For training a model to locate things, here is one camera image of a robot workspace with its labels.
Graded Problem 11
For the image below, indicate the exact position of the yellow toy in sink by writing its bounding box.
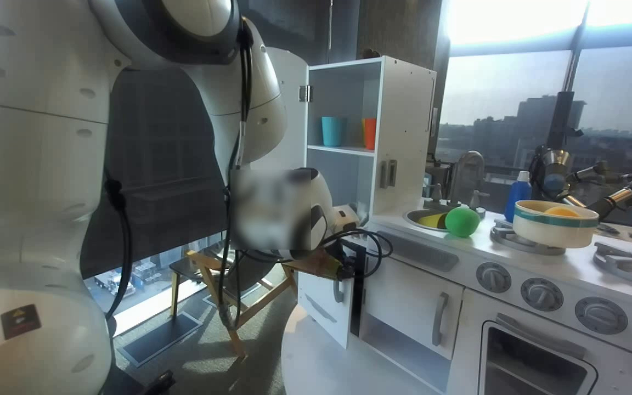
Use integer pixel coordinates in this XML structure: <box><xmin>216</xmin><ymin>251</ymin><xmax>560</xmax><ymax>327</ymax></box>
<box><xmin>424</xmin><ymin>212</ymin><xmax>451</xmax><ymax>230</ymax></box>

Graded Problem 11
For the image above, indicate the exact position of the grey toy faucet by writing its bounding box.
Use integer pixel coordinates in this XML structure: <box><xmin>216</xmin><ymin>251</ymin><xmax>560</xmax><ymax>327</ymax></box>
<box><xmin>451</xmin><ymin>150</ymin><xmax>487</xmax><ymax>212</ymax></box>

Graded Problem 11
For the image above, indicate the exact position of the gold wrist camera mount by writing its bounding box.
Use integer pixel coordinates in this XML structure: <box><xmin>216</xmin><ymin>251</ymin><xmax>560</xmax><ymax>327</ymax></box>
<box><xmin>285</xmin><ymin>251</ymin><xmax>346</xmax><ymax>282</ymax></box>

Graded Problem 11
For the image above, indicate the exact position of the small white cabinet door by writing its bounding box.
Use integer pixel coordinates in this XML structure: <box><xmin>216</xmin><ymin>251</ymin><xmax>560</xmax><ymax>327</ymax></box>
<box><xmin>363</xmin><ymin>251</ymin><xmax>467</xmax><ymax>363</ymax></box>

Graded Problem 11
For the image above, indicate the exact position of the grey metal pole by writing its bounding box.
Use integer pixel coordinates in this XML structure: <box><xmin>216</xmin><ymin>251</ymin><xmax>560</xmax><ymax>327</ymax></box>
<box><xmin>545</xmin><ymin>0</ymin><xmax>593</xmax><ymax>156</ymax></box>

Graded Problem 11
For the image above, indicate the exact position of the grey round stove knob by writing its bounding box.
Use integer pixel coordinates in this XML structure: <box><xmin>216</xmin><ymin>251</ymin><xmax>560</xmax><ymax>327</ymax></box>
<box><xmin>574</xmin><ymin>295</ymin><xmax>632</xmax><ymax>339</ymax></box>
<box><xmin>474</xmin><ymin>262</ymin><xmax>513</xmax><ymax>297</ymax></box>
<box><xmin>520</xmin><ymin>274</ymin><xmax>566</xmax><ymax>315</ymax></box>

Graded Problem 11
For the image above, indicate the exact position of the blue cup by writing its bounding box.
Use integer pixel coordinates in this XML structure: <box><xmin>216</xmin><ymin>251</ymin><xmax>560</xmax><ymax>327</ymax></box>
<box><xmin>320</xmin><ymin>115</ymin><xmax>346</xmax><ymax>150</ymax></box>

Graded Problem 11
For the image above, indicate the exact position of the short white fridge door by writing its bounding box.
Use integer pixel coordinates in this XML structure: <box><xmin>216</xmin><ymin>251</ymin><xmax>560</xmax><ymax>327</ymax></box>
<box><xmin>297</xmin><ymin>271</ymin><xmax>356</xmax><ymax>350</ymax></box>

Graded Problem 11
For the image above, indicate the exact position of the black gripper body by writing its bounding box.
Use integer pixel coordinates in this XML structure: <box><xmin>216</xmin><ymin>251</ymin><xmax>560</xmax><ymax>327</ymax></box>
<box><xmin>333</xmin><ymin>238</ymin><xmax>369</xmax><ymax>283</ymax></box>

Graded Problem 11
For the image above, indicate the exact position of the white bowl with green stripe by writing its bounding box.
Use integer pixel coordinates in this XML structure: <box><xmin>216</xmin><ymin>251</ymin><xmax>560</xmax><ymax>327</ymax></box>
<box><xmin>511</xmin><ymin>197</ymin><xmax>602</xmax><ymax>252</ymax></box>

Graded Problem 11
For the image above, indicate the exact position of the white toy kitchen unit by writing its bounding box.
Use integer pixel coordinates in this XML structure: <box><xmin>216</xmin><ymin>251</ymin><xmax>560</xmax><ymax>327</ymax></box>
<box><xmin>297</xmin><ymin>52</ymin><xmax>632</xmax><ymax>395</ymax></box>

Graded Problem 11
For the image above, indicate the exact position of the blue bottle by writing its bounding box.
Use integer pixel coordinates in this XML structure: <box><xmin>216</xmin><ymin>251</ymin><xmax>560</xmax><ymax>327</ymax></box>
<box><xmin>502</xmin><ymin>172</ymin><xmax>535</xmax><ymax>225</ymax></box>

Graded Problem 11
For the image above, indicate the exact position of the wooden folding chair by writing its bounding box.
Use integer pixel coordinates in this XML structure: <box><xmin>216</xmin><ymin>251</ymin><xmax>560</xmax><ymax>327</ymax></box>
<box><xmin>170</xmin><ymin>248</ymin><xmax>297</xmax><ymax>353</ymax></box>

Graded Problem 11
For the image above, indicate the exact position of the green toy ball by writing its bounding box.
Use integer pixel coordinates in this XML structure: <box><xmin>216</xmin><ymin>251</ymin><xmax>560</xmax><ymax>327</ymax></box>
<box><xmin>443</xmin><ymin>205</ymin><xmax>482</xmax><ymax>241</ymax></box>

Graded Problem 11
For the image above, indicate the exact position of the white oven door with window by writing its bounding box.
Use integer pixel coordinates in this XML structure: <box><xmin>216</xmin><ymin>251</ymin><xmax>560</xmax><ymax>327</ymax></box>
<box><xmin>446</xmin><ymin>289</ymin><xmax>632</xmax><ymax>395</ymax></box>

